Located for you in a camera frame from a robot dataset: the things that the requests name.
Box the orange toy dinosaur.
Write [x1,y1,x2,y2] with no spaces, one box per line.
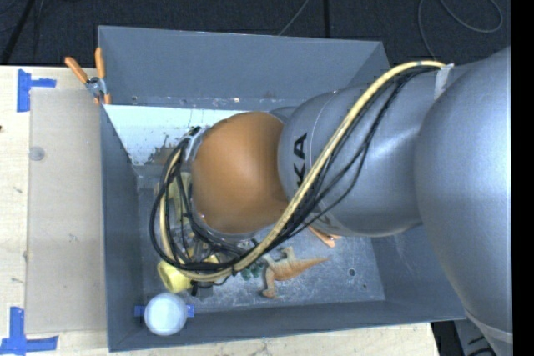
[259,245,331,300]

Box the orange elongated thing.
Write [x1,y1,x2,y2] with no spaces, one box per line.
[307,223,341,249]

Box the white ball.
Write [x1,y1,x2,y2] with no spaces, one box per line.
[144,292,189,337]

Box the pale flat board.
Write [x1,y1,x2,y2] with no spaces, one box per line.
[24,87,108,335]

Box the yellow cup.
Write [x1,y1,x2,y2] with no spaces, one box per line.
[156,259,194,294]

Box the grey metal bin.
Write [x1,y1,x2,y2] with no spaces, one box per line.
[96,25,467,353]

